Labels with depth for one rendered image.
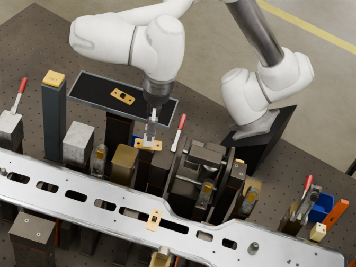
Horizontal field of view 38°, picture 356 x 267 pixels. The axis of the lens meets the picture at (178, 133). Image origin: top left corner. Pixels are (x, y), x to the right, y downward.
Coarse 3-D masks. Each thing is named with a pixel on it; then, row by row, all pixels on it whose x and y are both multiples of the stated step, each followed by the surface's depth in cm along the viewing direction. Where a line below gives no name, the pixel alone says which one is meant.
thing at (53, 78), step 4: (48, 72) 183; (52, 72) 184; (56, 72) 184; (48, 76) 182; (52, 76) 182; (56, 76) 183; (60, 76) 183; (64, 76) 184; (44, 80) 181; (48, 80) 181; (52, 80) 181; (56, 80) 182; (60, 80) 182; (48, 84) 181; (52, 84) 180; (56, 84) 180
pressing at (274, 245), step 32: (0, 160) 176; (32, 160) 178; (0, 192) 168; (32, 192) 170; (64, 192) 172; (96, 192) 174; (128, 192) 176; (96, 224) 167; (128, 224) 169; (192, 224) 173; (224, 224) 175; (256, 224) 177; (192, 256) 166; (224, 256) 167; (256, 256) 169; (288, 256) 171; (320, 256) 173
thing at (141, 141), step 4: (136, 140) 158; (140, 140) 158; (156, 140) 159; (136, 144) 157; (140, 144) 157; (156, 144) 158; (160, 144) 158; (140, 148) 156; (144, 148) 156; (148, 148) 156; (152, 148) 157; (156, 148) 157; (160, 148) 157
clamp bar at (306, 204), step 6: (312, 186) 164; (318, 186) 165; (306, 192) 167; (312, 192) 164; (318, 192) 164; (306, 198) 166; (312, 198) 162; (318, 198) 162; (300, 204) 170; (306, 204) 170; (312, 204) 168; (300, 210) 171; (306, 210) 171; (306, 216) 172; (300, 222) 174
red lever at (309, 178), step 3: (309, 177) 175; (312, 177) 175; (306, 180) 176; (309, 180) 175; (312, 180) 175; (306, 183) 175; (309, 183) 175; (306, 186) 175; (306, 189) 174; (303, 192) 176; (303, 195) 175; (300, 213) 174; (297, 216) 174; (300, 216) 174; (297, 219) 174; (300, 219) 174
